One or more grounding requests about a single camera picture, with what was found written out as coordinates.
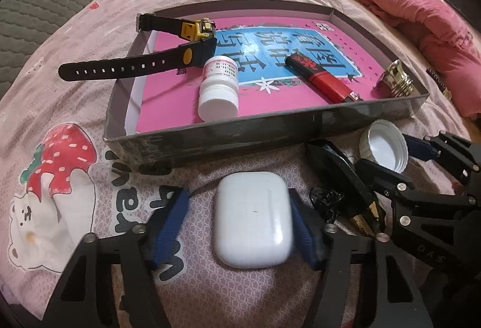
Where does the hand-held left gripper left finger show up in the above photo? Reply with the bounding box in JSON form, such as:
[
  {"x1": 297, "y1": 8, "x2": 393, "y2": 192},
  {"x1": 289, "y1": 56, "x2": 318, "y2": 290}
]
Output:
[{"x1": 45, "y1": 188, "x2": 190, "y2": 328}]

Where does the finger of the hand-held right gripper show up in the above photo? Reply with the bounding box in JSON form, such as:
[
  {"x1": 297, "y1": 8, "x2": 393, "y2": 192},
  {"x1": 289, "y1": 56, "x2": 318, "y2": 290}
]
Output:
[
  {"x1": 404, "y1": 130, "x2": 481, "y2": 188},
  {"x1": 355, "y1": 159, "x2": 416, "y2": 198}
]

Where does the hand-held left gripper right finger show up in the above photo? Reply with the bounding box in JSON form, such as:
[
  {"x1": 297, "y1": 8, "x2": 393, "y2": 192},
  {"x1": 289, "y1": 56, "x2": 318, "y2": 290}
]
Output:
[{"x1": 287, "y1": 190, "x2": 429, "y2": 328}]

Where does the white plastic bottle lid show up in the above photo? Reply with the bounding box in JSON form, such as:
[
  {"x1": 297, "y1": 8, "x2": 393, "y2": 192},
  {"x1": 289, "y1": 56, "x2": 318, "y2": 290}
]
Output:
[{"x1": 359, "y1": 119, "x2": 409, "y2": 174}]

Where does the white earbuds case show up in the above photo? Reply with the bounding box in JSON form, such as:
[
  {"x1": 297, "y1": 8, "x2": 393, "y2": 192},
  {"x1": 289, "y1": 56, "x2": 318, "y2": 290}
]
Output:
[{"x1": 212, "y1": 171, "x2": 296, "y2": 269}]

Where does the grey cardboard box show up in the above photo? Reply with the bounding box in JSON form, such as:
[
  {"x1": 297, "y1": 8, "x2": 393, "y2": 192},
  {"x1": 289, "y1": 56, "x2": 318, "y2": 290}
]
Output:
[{"x1": 103, "y1": 0, "x2": 431, "y2": 171}]

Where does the red black lighter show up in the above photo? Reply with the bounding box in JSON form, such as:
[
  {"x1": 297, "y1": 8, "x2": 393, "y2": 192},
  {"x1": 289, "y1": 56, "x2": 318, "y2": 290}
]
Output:
[{"x1": 285, "y1": 53, "x2": 363, "y2": 104}]

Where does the white pill bottle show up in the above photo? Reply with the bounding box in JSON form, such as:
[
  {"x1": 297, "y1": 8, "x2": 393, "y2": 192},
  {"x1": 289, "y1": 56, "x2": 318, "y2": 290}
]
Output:
[{"x1": 197, "y1": 55, "x2": 241, "y2": 122}]

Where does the black hair ornament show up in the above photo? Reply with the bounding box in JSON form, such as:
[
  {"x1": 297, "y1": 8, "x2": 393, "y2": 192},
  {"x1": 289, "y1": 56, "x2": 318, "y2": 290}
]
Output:
[{"x1": 310, "y1": 188, "x2": 347, "y2": 222}]

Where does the black gold hair clip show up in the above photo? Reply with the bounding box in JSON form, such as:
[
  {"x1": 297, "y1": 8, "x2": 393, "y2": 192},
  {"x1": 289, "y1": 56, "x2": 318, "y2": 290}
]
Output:
[{"x1": 304, "y1": 140, "x2": 388, "y2": 238}]

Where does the dark printed packet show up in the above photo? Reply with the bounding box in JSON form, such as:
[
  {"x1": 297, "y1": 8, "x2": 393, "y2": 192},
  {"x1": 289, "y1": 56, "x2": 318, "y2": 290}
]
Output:
[{"x1": 426, "y1": 67, "x2": 458, "y2": 99}]

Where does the shiny metal cap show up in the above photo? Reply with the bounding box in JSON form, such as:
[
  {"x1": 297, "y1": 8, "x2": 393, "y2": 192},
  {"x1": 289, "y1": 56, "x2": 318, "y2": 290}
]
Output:
[{"x1": 376, "y1": 59, "x2": 416, "y2": 99}]

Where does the pink picture book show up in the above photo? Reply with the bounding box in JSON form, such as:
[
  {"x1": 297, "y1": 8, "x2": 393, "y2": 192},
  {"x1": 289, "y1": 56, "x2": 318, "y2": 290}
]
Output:
[{"x1": 133, "y1": 14, "x2": 391, "y2": 135}]

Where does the pink duvet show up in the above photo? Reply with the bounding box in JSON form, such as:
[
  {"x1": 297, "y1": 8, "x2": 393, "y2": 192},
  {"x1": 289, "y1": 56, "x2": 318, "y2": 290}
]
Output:
[{"x1": 304, "y1": 0, "x2": 481, "y2": 118}]

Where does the black yellow wristwatch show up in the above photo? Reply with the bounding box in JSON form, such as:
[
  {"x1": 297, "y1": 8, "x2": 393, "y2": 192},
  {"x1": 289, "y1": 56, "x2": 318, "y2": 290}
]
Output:
[{"x1": 58, "y1": 12, "x2": 219, "y2": 82}]

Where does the grey quilted headboard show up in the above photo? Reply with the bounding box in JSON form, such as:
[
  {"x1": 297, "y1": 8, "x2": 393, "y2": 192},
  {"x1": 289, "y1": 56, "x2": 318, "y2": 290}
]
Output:
[{"x1": 0, "y1": 0, "x2": 146, "y2": 96}]

